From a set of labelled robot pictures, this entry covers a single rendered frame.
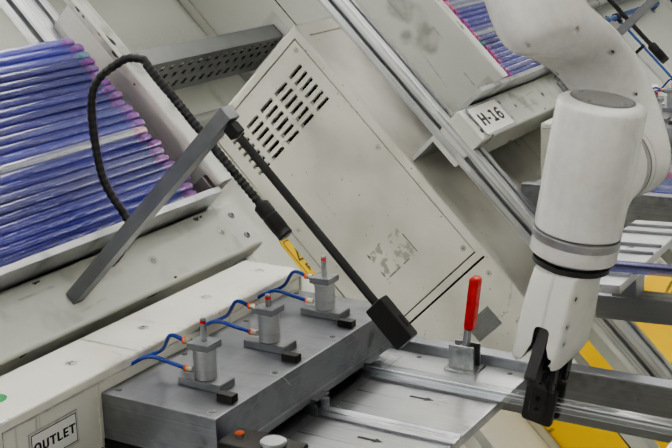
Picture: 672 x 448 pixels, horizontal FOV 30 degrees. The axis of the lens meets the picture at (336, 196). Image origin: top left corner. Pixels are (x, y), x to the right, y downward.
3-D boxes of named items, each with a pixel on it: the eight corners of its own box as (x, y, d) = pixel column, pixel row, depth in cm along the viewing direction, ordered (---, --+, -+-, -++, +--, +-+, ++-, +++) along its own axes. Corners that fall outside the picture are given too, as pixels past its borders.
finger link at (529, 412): (534, 355, 125) (523, 414, 127) (522, 366, 122) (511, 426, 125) (564, 366, 124) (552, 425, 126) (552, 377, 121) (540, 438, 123)
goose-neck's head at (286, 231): (296, 229, 132) (269, 197, 133) (286, 233, 131) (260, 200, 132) (286, 239, 133) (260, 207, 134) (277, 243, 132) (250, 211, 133)
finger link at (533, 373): (551, 297, 121) (558, 323, 126) (519, 365, 118) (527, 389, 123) (562, 300, 121) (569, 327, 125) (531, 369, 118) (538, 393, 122)
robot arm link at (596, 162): (568, 206, 127) (516, 223, 120) (592, 80, 122) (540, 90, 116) (641, 233, 122) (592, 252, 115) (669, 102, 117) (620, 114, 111)
